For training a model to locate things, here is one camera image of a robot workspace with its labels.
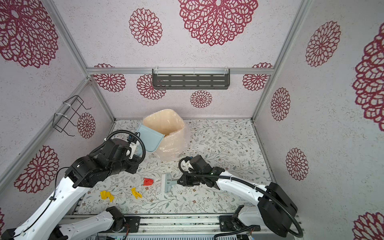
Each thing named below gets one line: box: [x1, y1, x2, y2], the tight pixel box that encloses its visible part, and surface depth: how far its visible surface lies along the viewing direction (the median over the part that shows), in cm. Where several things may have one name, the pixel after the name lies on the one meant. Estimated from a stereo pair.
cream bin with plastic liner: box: [142, 109, 191, 162], surface depth 87 cm
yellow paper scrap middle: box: [131, 187, 143, 199], surface depth 85 cm
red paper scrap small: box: [143, 177, 154, 186], surface depth 89 cm
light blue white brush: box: [161, 173, 178, 193], surface depth 85 cm
